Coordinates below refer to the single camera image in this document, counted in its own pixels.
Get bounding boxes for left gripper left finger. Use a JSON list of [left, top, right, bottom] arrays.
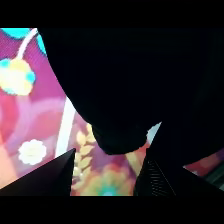
[[0, 148, 77, 197]]

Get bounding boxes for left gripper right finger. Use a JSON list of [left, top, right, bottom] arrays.
[[133, 150, 224, 197]]

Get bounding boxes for dark jeans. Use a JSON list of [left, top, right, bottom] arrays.
[[37, 27, 224, 169]]

